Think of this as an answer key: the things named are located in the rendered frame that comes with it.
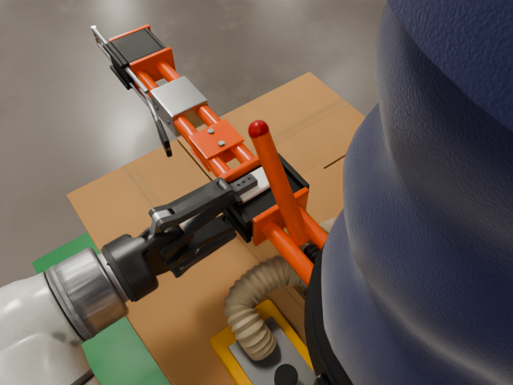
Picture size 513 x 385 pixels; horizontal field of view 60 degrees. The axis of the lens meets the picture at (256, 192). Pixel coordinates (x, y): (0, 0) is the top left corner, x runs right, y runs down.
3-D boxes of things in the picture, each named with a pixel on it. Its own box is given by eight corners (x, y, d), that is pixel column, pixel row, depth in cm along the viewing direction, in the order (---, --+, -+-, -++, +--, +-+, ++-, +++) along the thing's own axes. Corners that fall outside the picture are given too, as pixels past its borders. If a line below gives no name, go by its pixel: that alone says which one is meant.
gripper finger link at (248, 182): (217, 197, 54) (216, 182, 52) (250, 177, 56) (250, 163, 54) (224, 205, 54) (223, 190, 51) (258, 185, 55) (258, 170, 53)
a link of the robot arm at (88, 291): (65, 290, 55) (109, 265, 57) (95, 351, 50) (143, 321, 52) (35, 256, 47) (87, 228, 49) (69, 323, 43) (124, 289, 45)
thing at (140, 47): (176, 72, 76) (172, 48, 71) (137, 90, 73) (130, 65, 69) (153, 48, 79) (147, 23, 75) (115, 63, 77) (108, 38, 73)
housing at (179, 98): (212, 120, 69) (210, 98, 66) (174, 139, 67) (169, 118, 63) (189, 95, 73) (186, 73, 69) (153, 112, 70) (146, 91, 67)
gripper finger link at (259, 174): (226, 189, 56) (225, 186, 55) (269, 164, 58) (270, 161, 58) (240, 205, 54) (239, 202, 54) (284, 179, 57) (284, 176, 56)
